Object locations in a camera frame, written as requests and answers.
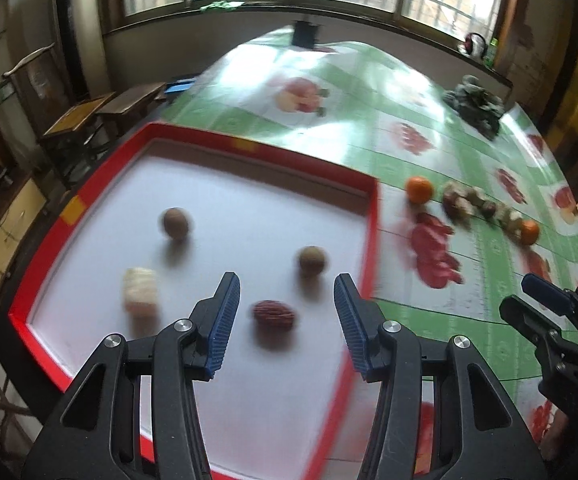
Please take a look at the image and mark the red tray with white inside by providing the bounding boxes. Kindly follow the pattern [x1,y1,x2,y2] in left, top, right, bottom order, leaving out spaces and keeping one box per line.
[8,122,382,480]

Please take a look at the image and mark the blue flat object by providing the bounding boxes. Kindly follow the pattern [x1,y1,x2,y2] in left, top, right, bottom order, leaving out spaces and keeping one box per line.
[164,77,198,95]

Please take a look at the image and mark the orange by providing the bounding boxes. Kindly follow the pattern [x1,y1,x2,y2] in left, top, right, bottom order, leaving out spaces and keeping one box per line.
[518,219,541,245]
[406,175,435,205]

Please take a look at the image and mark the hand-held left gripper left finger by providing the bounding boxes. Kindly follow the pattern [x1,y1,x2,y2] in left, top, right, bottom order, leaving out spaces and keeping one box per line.
[21,271,242,480]

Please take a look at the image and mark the wooden stool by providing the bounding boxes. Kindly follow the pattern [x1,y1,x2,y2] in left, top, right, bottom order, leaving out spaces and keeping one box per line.
[95,82,168,128]

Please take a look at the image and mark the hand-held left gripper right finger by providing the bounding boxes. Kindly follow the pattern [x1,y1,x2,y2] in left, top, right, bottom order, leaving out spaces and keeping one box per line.
[333,273,550,480]

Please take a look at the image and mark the wooden cabinet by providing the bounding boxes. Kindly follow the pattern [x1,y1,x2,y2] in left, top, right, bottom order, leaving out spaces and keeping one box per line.
[0,174,50,338]

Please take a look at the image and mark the red headphones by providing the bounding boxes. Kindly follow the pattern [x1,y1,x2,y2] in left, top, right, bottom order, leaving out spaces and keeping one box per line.
[457,32,490,61]

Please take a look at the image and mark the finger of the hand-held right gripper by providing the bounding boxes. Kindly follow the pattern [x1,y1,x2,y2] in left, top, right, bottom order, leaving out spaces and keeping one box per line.
[499,295,562,346]
[521,272,578,317]

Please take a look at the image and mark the black box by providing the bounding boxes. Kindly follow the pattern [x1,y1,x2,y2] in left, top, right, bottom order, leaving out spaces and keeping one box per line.
[292,20,318,50]

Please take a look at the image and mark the brown longan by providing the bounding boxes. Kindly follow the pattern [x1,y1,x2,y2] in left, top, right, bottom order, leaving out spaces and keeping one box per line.
[297,245,329,279]
[161,207,192,241]

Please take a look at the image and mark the wooden chair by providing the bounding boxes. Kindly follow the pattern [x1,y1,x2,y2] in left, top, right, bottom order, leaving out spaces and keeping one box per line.
[1,45,117,183]

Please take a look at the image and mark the white yam chunk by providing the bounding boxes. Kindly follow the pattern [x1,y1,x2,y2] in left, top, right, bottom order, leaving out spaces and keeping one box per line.
[442,182,470,210]
[497,207,523,234]
[121,267,162,322]

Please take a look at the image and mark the standing air conditioner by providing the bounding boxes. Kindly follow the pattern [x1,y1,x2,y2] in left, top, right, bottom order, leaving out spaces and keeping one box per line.
[44,0,112,107]

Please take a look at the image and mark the fruit printed green tablecloth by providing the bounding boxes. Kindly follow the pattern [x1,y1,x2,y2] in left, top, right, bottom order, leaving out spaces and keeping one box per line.
[156,27,578,480]

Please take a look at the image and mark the green cloth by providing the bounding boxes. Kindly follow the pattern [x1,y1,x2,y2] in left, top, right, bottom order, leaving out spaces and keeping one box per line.
[199,0,243,14]

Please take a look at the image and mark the dark cloth pile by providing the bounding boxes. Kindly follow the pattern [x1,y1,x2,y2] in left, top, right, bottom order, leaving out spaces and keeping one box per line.
[441,74,506,141]

